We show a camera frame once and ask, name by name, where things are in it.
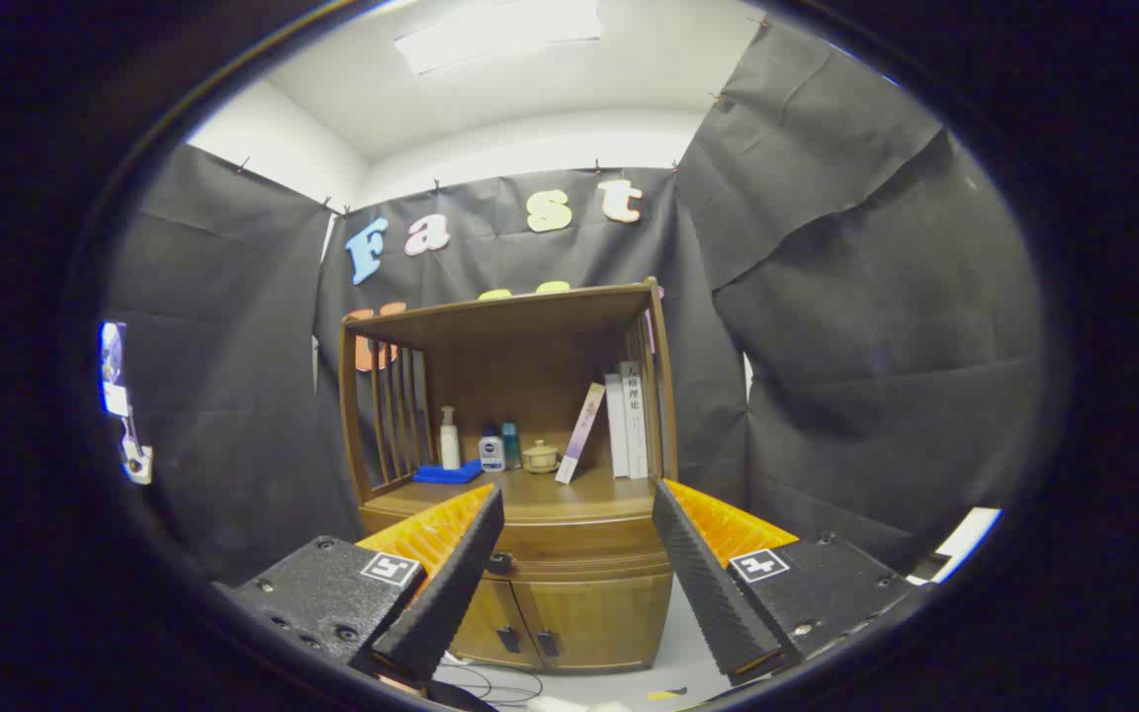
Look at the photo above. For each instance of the wooden drawer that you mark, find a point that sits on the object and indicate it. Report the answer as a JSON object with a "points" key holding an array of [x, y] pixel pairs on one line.
{"points": [[579, 554]]}

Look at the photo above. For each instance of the wooden cabinet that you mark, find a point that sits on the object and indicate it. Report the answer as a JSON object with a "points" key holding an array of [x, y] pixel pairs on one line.
{"points": [[510, 316]]}

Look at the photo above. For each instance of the teal bottle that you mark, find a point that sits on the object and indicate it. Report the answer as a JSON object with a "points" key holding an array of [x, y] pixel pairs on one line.
{"points": [[511, 445]]}

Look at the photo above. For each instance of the white lotion bottle blue cap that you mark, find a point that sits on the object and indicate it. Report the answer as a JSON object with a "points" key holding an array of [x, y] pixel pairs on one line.
{"points": [[491, 455]]}

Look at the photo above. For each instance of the wooden countertop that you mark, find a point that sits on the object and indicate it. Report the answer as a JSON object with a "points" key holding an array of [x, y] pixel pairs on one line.
{"points": [[530, 494]]}

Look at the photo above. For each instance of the yellow floor tape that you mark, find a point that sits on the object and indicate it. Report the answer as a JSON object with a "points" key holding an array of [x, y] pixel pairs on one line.
{"points": [[666, 694]]}

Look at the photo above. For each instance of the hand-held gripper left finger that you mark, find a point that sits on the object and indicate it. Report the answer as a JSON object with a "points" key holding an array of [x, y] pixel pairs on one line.
{"points": [[441, 593]]}

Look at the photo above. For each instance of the white hanging fixture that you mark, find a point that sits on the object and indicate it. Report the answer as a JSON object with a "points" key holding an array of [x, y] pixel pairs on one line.
{"points": [[117, 396]]}

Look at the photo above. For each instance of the white pump bottle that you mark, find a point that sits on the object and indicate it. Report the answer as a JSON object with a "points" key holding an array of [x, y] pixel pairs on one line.
{"points": [[449, 445]]}

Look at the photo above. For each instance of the plain white book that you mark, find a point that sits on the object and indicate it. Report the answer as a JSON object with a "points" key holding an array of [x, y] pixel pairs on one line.
{"points": [[615, 435]]}

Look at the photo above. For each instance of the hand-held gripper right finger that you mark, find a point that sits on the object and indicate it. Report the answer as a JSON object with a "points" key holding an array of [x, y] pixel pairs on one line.
{"points": [[708, 593]]}

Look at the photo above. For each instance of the white book black characters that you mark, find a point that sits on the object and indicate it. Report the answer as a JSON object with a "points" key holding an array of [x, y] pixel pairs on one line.
{"points": [[635, 425]]}

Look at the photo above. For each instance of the beige lidded teacup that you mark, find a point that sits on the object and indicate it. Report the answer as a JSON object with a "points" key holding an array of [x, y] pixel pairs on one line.
{"points": [[540, 458]]}

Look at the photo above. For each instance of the wooden cabinet door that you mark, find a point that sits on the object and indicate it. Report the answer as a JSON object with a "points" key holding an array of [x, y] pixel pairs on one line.
{"points": [[604, 623], [485, 618]]}

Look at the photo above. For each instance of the blue cloth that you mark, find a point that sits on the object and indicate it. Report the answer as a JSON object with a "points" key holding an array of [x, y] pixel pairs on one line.
{"points": [[446, 475]]}

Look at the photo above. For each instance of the purple white leaning book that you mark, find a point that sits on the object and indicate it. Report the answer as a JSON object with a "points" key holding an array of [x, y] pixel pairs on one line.
{"points": [[581, 430]]}

